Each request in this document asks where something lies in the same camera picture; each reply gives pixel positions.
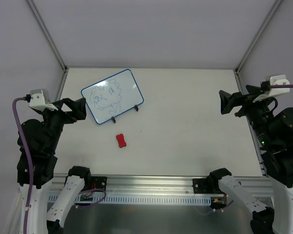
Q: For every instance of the blue framed whiteboard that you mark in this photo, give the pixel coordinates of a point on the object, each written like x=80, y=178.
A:
x=112, y=96

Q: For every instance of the red whiteboard eraser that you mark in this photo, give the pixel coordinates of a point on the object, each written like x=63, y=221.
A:
x=121, y=140

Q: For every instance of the aluminium frame post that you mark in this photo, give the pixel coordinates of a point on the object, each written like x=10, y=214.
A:
x=267, y=19
x=38, y=18

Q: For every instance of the aluminium mounting rail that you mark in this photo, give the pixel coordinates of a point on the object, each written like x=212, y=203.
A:
x=176, y=185

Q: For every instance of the left aluminium frame post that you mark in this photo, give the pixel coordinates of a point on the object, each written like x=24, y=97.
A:
x=38, y=18

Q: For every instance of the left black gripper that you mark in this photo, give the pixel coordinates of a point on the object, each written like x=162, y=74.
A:
x=64, y=112

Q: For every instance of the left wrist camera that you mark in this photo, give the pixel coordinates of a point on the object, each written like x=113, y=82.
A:
x=39, y=100

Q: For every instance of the right aluminium frame post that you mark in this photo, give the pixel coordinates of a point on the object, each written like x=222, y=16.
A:
x=267, y=19

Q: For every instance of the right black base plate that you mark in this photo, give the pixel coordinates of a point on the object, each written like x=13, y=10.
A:
x=200, y=186

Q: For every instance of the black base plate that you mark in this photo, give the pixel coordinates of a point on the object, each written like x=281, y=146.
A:
x=200, y=186
x=98, y=182

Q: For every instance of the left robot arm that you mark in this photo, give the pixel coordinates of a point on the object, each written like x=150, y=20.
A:
x=38, y=141

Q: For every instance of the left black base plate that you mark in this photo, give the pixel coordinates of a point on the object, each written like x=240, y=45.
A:
x=98, y=182

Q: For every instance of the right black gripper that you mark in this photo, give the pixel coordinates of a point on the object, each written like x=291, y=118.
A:
x=240, y=103

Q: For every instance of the white slotted cable duct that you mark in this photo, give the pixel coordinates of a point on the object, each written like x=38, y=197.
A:
x=190, y=200

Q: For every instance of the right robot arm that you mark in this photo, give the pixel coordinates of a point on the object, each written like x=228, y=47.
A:
x=275, y=136

